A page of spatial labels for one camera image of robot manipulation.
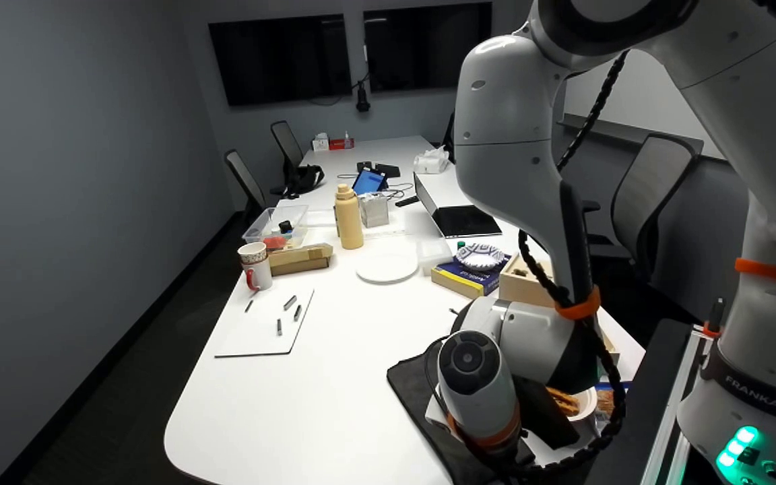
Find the black cloth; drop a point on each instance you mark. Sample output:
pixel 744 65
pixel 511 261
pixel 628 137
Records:
pixel 549 455

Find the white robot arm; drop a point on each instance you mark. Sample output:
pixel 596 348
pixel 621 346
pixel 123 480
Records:
pixel 518 165

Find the white round plate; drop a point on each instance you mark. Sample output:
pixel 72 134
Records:
pixel 386 268

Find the metal cup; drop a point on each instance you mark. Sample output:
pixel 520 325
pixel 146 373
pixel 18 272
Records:
pixel 372 212

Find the tan squeeze bottle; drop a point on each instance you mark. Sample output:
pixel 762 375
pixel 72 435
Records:
pixel 349 218

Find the blue object on table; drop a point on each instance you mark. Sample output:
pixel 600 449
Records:
pixel 368 181

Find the black laptop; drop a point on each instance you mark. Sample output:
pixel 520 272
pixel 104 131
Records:
pixel 464 220

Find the white long box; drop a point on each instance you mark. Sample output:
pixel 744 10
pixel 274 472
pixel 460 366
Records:
pixel 441 189

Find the wooden block tray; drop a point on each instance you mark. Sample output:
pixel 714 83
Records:
pixel 301 261

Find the small patterned bowl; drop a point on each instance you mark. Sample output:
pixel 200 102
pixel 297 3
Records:
pixel 480 257

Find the black bag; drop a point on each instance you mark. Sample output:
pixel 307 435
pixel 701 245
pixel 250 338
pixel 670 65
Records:
pixel 303 179

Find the clear plastic container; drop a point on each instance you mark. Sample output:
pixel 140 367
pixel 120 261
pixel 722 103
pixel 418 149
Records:
pixel 286 220

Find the wooden shape sorter box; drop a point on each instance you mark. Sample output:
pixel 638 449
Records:
pixel 518 285

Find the white jar red label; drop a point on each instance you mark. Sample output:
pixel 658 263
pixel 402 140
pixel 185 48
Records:
pixel 255 266

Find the office chair far left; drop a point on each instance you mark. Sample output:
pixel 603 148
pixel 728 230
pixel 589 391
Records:
pixel 286 142

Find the white cutting board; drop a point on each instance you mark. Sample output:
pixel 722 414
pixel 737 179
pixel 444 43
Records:
pixel 262 325

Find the office chair near left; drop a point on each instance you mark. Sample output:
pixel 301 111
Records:
pixel 247 179

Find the white bowl with crackers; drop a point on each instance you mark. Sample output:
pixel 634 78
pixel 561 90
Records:
pixel 576 405

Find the grey office chair right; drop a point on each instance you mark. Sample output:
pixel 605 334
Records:
pixel 639 197

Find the whiteboard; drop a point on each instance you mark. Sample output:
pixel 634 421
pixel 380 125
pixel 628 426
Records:
pixel 643 99

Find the right wall monitor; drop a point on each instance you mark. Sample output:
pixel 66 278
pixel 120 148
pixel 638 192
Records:
pixel 422 48

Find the wall monitor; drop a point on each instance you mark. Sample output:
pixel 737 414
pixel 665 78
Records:
pixel 282 61
pixel 422 48

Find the left wall monitor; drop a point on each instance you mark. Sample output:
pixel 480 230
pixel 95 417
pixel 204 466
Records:
pixel 282 61

